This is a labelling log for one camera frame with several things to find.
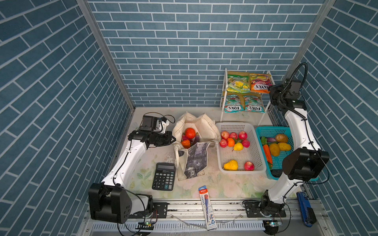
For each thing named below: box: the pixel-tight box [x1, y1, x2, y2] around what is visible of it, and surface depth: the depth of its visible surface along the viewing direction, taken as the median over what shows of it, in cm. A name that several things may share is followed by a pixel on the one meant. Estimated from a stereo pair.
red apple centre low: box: [229, 131, 238, 140], surface depth 101 cm
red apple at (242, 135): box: [238, 130, 248, 141], surface depth 101 cm
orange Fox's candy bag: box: [249, 73, 273, 94], surface depth 87 cm
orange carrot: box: [261, 136, 273, 167], surface depth 96 cm
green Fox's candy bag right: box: [243, 95, 266, 114], surface depth 99 cm
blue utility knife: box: [296, 191, 317, 228], surface depth 73 cm
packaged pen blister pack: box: [197, 185, 218, 232], surface depth 75 cm
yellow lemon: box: [233, 142, 244, 151], surface depth 96 cm
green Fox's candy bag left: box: [223, 94, 245, 114], surface depth 98 cm
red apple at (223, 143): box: [219, 138, 228, 148], surface depth 96 cm
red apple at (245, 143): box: [241, 139, 251, 148], surface depth 96 cm
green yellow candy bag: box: [226, 74, 251, 94], surface depth 85 cm
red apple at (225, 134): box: [220, 130, 230, 141], surface depth 100 cm
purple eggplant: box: [192, 131, 200, 146], surface depth 98 cm
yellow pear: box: [221, 159, 239, 171], surface depth 86 cm
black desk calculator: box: [152, 162, 177, 192], surface depth 84 cm
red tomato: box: [185, 127, 196, 140], surface depth 98 cm
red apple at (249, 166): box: [244, 160, 255, 172], surface depth 86 cm
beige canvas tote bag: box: [172, 111, 221, 181], surface depth 84 cm
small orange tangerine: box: [227, 137, 235, 148], surface depth 96 cm
